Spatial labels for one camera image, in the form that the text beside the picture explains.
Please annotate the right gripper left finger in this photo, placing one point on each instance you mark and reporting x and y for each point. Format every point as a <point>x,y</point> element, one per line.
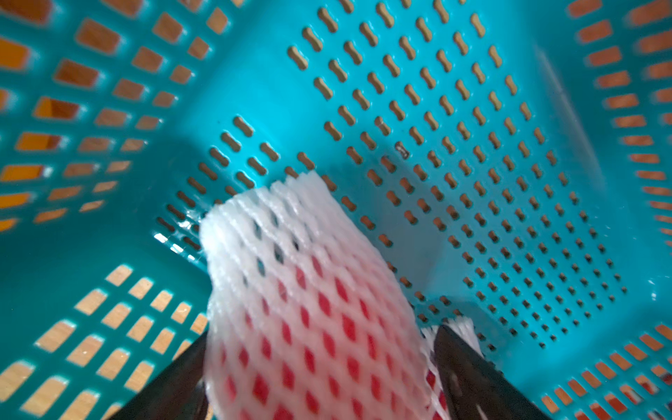
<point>177,393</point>

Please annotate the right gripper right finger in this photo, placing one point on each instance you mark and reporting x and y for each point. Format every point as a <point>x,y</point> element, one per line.
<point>498,398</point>

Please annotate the netted apple large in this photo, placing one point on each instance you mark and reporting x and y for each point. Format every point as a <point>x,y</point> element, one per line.
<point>305,320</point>

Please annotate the netted apple bottom hidden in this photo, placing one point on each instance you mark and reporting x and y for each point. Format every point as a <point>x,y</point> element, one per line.
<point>457,331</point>

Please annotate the teal plastic basket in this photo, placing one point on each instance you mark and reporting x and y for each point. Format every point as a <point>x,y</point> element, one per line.
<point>511,161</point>

